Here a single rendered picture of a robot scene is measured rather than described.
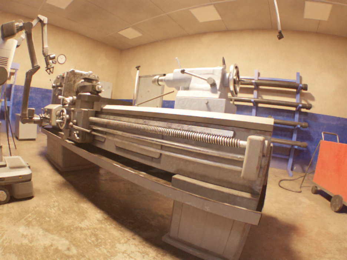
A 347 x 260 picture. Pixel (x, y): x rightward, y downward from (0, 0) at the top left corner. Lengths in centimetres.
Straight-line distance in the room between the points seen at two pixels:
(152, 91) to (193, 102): 438
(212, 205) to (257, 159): 28
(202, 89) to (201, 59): 380
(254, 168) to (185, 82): 75
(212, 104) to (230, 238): 76
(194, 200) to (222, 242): 34
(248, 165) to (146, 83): 513
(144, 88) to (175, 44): 175
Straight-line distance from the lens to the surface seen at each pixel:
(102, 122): 136
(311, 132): 419
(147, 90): 554
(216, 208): 78
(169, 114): 100
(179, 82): 122
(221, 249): 105
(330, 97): 441
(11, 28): 156
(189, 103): 106
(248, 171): 75
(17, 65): 513
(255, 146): 73
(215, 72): 111
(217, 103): 98
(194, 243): 110
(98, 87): 163
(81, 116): 152
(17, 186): 161
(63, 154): 230
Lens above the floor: 79
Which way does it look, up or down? 3 degrees down
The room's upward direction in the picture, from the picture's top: 7 degrees clockwise
